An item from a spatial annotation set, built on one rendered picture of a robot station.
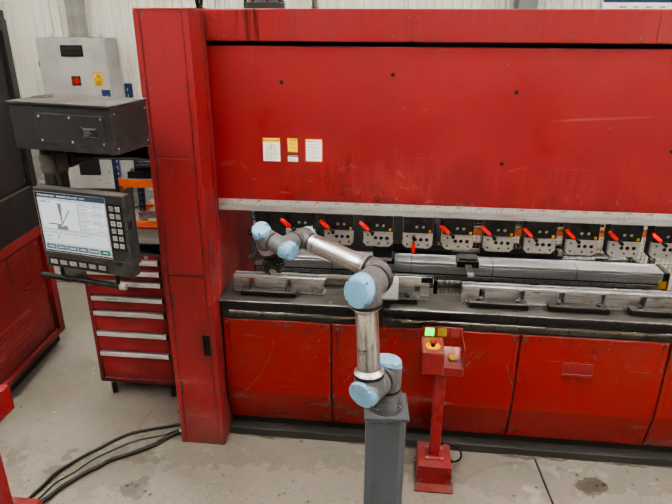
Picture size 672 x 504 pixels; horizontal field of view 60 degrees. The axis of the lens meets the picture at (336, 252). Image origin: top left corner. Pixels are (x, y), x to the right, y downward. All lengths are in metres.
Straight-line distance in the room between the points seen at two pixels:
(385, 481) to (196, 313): 1.26
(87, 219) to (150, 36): 0.84
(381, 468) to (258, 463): 1.01
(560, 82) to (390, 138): 0.79
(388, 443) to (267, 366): 1.03
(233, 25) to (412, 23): 0.81
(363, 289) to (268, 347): 1.28
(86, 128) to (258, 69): 0.85
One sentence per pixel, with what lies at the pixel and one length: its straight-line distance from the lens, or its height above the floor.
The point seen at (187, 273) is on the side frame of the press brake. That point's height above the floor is 1.06.
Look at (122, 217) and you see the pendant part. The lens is 2.52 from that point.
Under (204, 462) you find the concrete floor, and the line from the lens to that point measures 3.47.
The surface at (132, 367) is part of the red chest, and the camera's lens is 3.93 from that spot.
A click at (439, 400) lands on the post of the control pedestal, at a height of 0.48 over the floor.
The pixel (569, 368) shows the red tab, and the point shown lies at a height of 0.59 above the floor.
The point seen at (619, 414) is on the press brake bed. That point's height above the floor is 0.33.
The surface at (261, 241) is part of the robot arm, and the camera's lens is 2.30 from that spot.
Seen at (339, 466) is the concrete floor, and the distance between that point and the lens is 3.38.
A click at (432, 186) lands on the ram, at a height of 1.50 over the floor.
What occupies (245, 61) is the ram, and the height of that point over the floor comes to 2.07.
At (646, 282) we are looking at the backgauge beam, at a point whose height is 0.93.
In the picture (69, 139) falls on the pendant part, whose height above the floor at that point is 1.81.
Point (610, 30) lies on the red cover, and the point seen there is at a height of 2.21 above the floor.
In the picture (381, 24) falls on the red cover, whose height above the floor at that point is 2.23.
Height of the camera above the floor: 2.26
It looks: 22 degrees down
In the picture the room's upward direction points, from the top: straight up
